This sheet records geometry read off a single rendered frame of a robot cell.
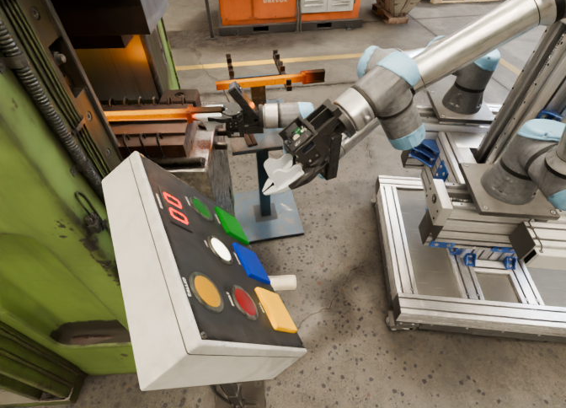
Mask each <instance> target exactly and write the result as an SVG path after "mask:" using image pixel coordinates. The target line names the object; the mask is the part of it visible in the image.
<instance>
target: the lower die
mask: <svg viewBox="0 0 566 408"><path fill-rule="evenodd" d="M188 105H192V106H193V104H184V105H182V104H170V105H154V106H153V105H141V106H138V105H127V106H124V105H111V107H109V106H101V107H102V109H103V111H122V110H166V109H187V107H188ZM108 122H109V124H110V126H111V128H112V130H113V132H114V134H115V137H116V139H117V141H118V143H119V144H120V146H119V147H118V149H119V151H120V154H121V156H122V158H123V159H127V158H128V157H129V155H128V152H127V151H126V149H125V146H124V144H123V142H122V136H123V134H124V133H125V132H126V133H128V135H129V137H130V139H131V140H128V138H127V136H126V135H125V143H126V145H127V147H128V148H129V151H130V153H131V154H132V153H134V152H135V151H137V152H138V153H141V154H143V155H144V156H145V157H146V155H145V153H144V152H143V149H142V145H141V144H140V140H139V135H140V133H141V132H144V133H145V135H146V137H147V138H146V139H144V137H143V135H142V137H141V139H142V142H143V145H144V147H145V149H146V151H147V155H148V156H149V157H150V158H161V157H162V154H161V152H160V150H159V147H158V144H157V139H156V135H157V132H161V133H162V136H163V139H161V138H160V136H158V139H159V142H160V145H161V148H162V150H163V154H164V155H165V156H166V158H182V157H189V156H190V152H191V148H192V144H193V141H194V137H195V130H196V127H197V121H193V123H188V120H187V117H180V118H151V119H120V120H108ZM191 141H192V144H191Z"/></svg>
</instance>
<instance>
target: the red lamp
mask: <svg viewBox="0 0 566 408"><path fill-rule="evenodd" d="M235 295H236V298H237V301H238V302H239V304H240V306H241V307H242V308H243V309H244V310H245V311H246V312H247V313H248V314H251V315H255V313H256V311H255V307H254V304H253V302H252V300H251V299H250V297H249V296H248V295H247V293H245V292H244V291H243V290H241V289H239V288H237V289H236V290H235Z"/></svg>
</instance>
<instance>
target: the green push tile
mask: <svg viewBox="0 0 566 408"><path fill-rule="evenodd" d="M214 209H215V211H216V214H217V216H218V217H219V219H220V221H221V223H222V226H223V227H224V229H225V231H226V233H227V234H228V235H229V236H231V237H233V238H235V239H237V240H238V241H240V242H242V243H244V244H246V245H248V244H249V241H248V239H247V237H246V235H245V233H244V231H243V230H242V228H241V226H240V224H239V222H238V220H237V219H236V218H235V217H233V216H231V215H230V214H228V213H227V212H225V211H223V210H222V209H221V208H219V207H214Z"/></svg>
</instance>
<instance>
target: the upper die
mask: <svg viewBox="0 0 566 408"><path fill-rule="evenodd" d="M51 2H52V4H53V7H54V9H55V10H56V13H57V15H58V17H59V19H60V21H61V24H62V26H63V28H64V30H65V31H66V33H67V36H90V35H150V34H151V33H152V32H153V30H154V29H155V27H156V26H157V24H158V22H159V20H160V19H161V18H162V16H163V15H164V13H165V11H166V10H167V8H168V6H169V3H168V0H51Z"/></svg>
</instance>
